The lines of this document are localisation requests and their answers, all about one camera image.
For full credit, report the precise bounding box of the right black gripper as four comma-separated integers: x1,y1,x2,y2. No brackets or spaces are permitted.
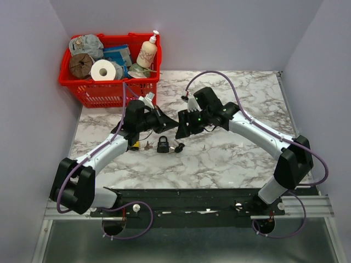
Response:
174,108,211,140

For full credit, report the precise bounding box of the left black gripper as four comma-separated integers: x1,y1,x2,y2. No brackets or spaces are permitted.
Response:
137,105,178,134

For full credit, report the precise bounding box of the black padlock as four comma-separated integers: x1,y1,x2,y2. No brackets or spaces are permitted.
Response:
156,135,169,153

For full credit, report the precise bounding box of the yellow padlock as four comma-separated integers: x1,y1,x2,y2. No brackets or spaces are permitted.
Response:
130,141,140,151

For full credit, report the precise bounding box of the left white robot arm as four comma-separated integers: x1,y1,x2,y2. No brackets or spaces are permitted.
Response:
50,100,178,216

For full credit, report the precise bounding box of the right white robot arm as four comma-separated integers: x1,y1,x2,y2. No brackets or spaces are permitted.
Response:
176,87,314,215

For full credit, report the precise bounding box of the red plastic basket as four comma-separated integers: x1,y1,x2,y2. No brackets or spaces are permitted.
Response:
58,33,162,108

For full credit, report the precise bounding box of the green white packet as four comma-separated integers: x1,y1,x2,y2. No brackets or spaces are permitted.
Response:
128,63,156,78

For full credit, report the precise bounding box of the cream pump lotion bottle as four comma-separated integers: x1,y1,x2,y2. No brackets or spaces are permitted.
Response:
137,30,159,68

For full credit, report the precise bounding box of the blue plastic package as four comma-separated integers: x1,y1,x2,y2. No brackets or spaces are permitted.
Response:
103,44,133,67

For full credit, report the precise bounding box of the white toilet paper roll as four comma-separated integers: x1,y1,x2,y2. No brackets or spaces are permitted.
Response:
90,59,116,81

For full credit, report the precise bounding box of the brown paper roll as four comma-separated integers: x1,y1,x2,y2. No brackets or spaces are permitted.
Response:
69,53,95,79

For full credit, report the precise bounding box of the grey crumpled printed bag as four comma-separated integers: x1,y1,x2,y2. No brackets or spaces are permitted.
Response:
69,35,104,60

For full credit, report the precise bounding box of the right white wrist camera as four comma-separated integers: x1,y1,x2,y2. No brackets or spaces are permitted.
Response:
181,94,199,113

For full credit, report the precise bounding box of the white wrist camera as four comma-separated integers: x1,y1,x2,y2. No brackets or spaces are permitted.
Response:
138,92,155,110
181,94,199,113

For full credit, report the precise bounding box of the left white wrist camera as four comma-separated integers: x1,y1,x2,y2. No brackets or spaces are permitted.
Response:
138,92,155,110

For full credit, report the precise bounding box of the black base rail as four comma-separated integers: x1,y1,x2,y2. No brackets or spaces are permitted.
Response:
90,188,285,229

